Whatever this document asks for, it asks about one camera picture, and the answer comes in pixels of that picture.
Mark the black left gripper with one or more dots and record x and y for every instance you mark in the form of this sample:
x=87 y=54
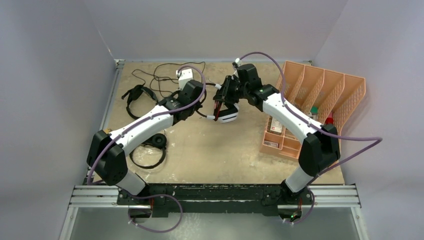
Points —
x=198 y=106

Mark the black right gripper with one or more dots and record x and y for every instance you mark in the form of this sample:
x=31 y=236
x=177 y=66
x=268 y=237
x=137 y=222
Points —
x=225 y=94

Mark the white and black headphones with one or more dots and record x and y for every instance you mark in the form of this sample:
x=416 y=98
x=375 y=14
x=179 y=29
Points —
x=224 y=112

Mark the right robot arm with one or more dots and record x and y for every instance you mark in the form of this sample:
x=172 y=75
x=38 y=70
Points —
x=319 y=145

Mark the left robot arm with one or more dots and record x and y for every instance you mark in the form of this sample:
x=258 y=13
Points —
x=107 y=156

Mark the large white staples box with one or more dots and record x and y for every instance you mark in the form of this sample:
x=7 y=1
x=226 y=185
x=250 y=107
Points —
x=276 y=126

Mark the white box in front tray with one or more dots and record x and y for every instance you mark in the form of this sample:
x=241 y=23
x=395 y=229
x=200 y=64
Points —
x=271 y=144

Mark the green cap object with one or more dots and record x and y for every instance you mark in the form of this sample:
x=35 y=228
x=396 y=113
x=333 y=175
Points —
x=314 y=110

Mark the peach plastic file organizer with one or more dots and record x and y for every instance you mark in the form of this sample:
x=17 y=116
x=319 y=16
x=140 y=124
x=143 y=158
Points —
x=334 y=94

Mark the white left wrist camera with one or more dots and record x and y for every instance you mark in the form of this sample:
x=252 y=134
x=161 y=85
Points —
x=183 y=77

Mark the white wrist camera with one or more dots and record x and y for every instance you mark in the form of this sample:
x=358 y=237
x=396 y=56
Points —
x=183 y=77
x=237 y=63

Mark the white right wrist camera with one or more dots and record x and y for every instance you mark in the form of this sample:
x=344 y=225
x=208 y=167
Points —
x=237 y=63

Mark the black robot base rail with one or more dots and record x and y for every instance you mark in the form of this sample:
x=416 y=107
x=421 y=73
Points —
x=269 y=200

